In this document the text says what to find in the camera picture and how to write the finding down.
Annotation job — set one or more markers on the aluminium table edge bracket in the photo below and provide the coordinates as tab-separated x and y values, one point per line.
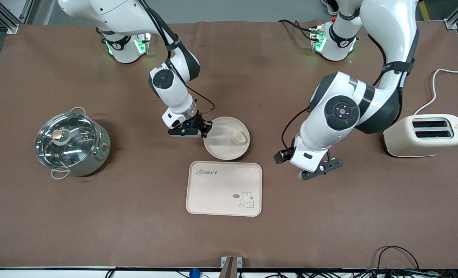
231	266

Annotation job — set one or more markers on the glass pot lid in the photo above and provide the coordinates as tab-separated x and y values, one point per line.
74	143

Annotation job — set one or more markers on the cream round plate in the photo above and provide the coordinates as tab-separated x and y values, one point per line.
223	144

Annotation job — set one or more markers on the cream rabbit print tray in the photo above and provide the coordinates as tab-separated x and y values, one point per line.
221	193

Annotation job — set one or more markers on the blue round knob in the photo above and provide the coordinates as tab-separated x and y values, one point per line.
194	273

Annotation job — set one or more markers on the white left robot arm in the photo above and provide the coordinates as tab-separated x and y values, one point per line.
387	23

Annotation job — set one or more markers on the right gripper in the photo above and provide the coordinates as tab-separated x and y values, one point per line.
199	121

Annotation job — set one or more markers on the steel electric cooking pot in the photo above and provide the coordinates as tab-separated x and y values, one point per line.
97	156

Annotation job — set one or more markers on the cream two-slot toaster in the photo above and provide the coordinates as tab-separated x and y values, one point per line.
406	139

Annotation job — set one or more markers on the brown table mat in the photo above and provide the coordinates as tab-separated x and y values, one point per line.
136	231

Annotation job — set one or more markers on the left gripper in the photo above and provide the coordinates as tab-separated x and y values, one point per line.
281	156

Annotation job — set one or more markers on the pale steamed bun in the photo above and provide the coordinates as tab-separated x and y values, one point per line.
240	138

